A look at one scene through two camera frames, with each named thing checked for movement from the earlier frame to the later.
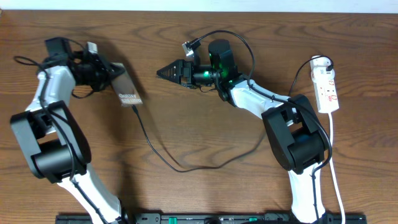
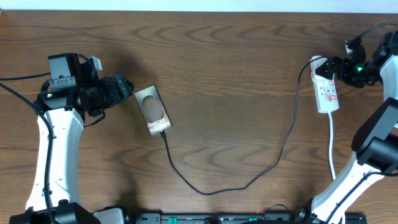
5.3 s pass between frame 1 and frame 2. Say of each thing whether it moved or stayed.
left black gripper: moved
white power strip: stayed
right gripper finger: moved
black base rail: stayed
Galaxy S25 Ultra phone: moved
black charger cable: moved
